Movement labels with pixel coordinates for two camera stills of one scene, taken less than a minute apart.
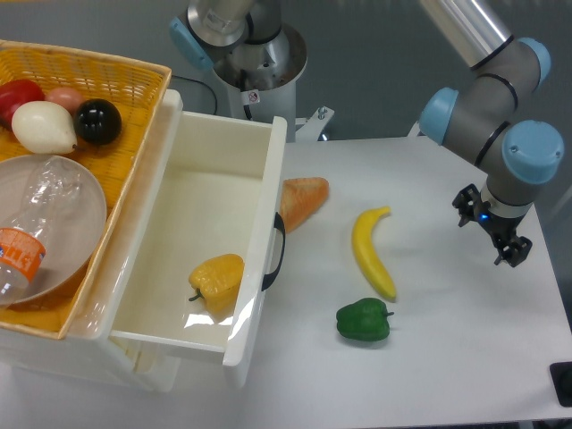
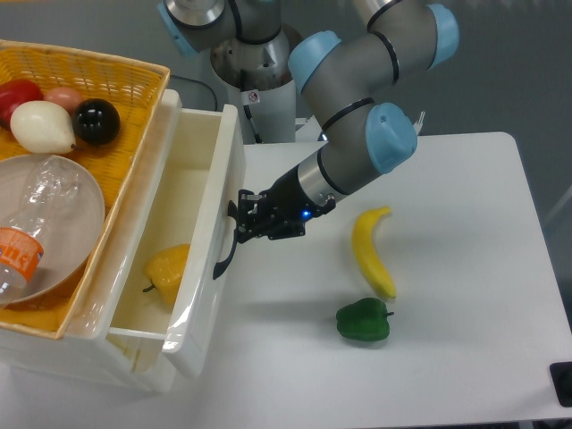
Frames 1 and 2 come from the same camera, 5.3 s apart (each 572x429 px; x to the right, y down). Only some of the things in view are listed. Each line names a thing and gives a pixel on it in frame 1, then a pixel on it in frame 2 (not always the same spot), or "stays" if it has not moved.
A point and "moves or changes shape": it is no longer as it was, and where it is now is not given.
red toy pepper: (13, 94) stays
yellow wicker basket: (138, 90) stays
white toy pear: (44, 128) stays
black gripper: (502, 229) → (279, 212)
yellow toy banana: (367, 253) stays
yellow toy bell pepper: (217, 279) → (166, 272)
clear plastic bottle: (21, 240) stays
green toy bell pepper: (366, 319) stays
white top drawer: (200, 237) moves or changes shape
